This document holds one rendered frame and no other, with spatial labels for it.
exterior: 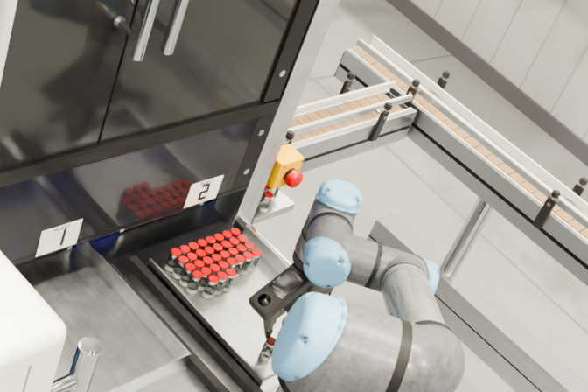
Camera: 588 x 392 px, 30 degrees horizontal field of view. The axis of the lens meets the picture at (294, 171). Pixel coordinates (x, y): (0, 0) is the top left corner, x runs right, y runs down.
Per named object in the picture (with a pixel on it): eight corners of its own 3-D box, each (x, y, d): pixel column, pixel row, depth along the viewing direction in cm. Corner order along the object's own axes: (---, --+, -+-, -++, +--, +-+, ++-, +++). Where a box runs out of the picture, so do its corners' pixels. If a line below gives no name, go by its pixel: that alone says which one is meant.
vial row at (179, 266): (169, 274, 211) (175, 256, 209) (236, 248, 224) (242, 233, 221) (176, 281, 210) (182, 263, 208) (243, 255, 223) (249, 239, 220)
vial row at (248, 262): (183, 289, 209) (189, 271, 207) (250, 262, 222) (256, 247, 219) (190, 296, 208) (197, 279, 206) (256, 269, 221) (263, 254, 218)
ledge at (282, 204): (211, 185, 241) (213, 178, 240) (252, 172, 250) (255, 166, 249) (251, 225, 235) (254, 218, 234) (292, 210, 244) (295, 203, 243)
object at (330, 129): (220, 206, 240) (241, 150, 231) (178, 164, 247) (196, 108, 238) (409, 142, 288) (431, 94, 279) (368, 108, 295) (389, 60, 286)
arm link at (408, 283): (500, 370, 132) (442, 246, 179) (416, 343, 131) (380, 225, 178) (465, 452, 135) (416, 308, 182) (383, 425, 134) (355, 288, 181)
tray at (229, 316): (145, 271, 210) (150, 258, 208) (241, 236, 228) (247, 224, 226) (256, 394, 194) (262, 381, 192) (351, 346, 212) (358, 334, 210)
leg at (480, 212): (365, 380, 324) (470, 185, 281) (383, 369, 330) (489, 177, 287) (386, 401, 320) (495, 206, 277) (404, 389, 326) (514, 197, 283)
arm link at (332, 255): (377, 269, 169) (380, 227, 178) (309, 246, 168) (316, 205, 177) (360, 304, 173) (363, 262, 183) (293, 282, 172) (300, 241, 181)
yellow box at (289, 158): (250, 170, 234) (260, 144, 230) (273, 163, 239) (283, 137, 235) (273, 192, 230) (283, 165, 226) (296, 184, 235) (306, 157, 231)
